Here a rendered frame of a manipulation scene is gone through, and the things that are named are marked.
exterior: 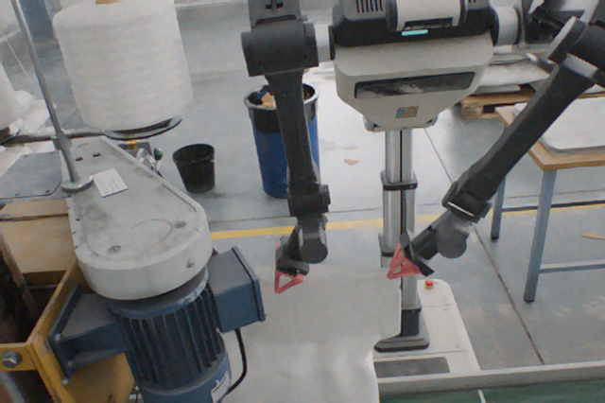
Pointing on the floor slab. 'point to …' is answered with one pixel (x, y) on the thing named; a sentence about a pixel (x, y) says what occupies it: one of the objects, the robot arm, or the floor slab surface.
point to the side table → (549, 163)
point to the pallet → (471, 106)
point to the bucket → (196, 166)
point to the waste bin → (270, 157)
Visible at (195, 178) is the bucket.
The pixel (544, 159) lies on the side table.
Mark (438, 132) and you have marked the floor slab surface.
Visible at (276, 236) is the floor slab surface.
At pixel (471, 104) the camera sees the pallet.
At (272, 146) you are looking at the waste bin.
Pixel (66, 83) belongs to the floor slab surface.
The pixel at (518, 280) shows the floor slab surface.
